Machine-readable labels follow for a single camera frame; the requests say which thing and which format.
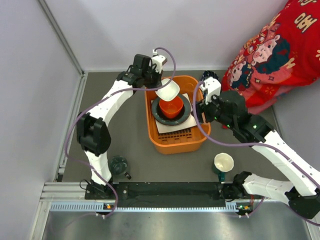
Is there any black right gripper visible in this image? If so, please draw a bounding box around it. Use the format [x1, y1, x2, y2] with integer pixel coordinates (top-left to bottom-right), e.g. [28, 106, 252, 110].
[191, 92, 235, 130]

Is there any white square bowl orange rim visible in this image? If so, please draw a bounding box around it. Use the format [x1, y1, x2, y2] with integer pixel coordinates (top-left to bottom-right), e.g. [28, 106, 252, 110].
[155, 78, 180, 102]

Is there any white square plate black rim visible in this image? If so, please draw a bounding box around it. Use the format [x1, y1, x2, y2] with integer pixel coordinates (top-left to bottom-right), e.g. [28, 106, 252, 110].
[150, 93, 196, 134]

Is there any blue-grey round plate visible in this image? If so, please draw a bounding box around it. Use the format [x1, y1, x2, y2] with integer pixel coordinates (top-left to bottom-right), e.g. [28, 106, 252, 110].
[151, 94, 191, 126]

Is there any orange plastic bin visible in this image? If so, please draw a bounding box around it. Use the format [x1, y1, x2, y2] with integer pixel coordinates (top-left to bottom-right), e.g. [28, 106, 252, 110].
[144, 75, 207, 155]

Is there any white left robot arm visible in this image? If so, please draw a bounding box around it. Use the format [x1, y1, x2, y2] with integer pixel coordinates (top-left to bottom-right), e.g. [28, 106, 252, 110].
[76, 51, 167, 199]

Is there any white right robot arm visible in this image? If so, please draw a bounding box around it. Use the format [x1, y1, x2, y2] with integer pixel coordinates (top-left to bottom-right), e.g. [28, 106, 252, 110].
[192, 91, 320, 220]

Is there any blue striped necktie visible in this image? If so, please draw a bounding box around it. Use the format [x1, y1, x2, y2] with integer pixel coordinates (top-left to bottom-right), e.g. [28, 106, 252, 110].
[201, 70, 222, 98]

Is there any green mug white inside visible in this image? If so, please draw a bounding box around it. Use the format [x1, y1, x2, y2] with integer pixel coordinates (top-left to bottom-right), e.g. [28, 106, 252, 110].
[211, 152, 234, 182]

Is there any red patterned cloth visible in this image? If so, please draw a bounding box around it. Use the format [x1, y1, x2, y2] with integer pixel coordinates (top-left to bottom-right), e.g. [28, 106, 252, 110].
[221, 0, 320, 114]

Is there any black base bar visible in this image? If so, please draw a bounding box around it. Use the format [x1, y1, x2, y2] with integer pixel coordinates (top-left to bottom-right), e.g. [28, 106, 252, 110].
[84, 181, 260, 208]

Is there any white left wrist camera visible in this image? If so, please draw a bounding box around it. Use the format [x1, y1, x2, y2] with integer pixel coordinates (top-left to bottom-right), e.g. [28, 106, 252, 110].
[151, 49, 168, 74]

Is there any aluminium frame rail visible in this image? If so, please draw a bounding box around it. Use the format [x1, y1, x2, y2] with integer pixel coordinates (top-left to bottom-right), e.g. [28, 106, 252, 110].
[29, 0, 88, 240]

